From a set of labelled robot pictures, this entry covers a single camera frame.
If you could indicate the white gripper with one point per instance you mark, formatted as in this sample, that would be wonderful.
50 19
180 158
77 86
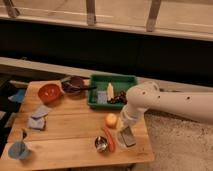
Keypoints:
129 116

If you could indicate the grey rectangular eraser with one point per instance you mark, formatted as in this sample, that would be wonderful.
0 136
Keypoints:
128 137

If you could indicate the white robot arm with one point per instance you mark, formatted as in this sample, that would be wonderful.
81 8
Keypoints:
197 106

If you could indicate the white paper cup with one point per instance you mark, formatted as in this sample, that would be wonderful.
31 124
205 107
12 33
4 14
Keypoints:
119 138

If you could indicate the small metal cup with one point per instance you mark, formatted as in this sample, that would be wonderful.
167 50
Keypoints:
101 144

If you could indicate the blue plastic cup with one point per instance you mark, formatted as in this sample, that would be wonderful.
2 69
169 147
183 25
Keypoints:
18 150

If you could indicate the dark grapes bunch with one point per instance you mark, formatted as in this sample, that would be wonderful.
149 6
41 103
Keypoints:
119 98

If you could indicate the orange fruit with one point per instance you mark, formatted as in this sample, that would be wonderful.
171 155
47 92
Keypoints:
111 120

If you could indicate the yellow banana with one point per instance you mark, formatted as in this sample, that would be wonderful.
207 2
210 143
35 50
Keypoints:
110 92

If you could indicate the orange carrot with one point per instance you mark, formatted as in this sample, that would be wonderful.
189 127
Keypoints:
109 139

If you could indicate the light blue sponge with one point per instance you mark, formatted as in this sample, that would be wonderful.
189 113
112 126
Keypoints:
101 97

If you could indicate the green plastic tray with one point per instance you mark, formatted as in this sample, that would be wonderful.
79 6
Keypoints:
119 83

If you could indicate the dark purple bowl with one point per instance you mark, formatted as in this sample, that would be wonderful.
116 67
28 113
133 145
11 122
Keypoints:
72 84

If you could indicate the black spoon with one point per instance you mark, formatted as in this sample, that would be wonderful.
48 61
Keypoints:
83 88

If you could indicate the wooden table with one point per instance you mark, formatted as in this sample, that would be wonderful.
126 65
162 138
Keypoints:
68 140

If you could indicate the orange red bowl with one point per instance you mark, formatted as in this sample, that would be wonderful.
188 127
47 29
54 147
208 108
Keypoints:
49 93

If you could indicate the upper grey blue cloth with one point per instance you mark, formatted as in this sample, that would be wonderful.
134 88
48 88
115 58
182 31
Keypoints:
41 112

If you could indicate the grey blue cloth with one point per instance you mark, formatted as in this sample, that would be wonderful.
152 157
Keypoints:
38 124
41 112

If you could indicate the lower grey blue cloth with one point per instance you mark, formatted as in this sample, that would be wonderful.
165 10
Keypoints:
38 124

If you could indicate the blue cloth beside table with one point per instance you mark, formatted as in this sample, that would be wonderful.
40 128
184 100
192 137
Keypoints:
19 96

